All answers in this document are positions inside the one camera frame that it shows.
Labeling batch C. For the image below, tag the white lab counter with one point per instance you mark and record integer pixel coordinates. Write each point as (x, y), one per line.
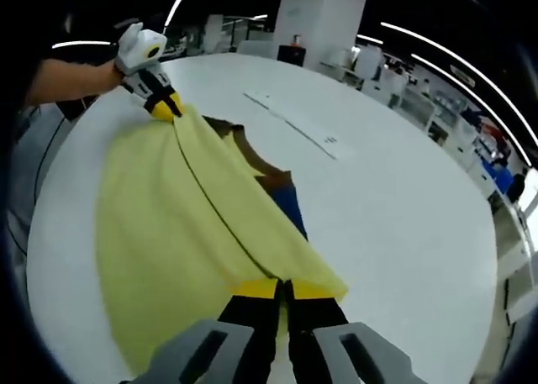
(515, 237)

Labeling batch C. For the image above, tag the ceiling air vent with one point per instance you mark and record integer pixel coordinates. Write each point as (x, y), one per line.
(462, 75)

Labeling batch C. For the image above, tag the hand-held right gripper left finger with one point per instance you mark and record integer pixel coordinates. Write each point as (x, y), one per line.
(252, 329)

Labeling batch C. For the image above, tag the small black cabinet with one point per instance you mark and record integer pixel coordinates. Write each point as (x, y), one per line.
(291, 56)

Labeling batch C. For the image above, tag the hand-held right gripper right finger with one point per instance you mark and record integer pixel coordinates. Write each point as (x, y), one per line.
(315, 329)

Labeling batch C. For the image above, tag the long curved ceiling light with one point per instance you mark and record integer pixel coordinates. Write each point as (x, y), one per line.
(462, 61)

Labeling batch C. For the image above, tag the short curved ceiling light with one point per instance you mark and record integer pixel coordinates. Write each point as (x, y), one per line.
(483, 103)

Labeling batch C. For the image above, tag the large blue storage bin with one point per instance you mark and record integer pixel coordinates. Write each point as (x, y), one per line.
(498, 174)

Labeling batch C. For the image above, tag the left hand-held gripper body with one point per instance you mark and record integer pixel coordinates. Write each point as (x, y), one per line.
(140, 50)

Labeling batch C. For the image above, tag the straight ceiling light strip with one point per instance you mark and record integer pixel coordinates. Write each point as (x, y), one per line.
(177, 6)

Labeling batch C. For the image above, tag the yellow blue grey garment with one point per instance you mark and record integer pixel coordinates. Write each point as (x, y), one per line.
(168, 199)

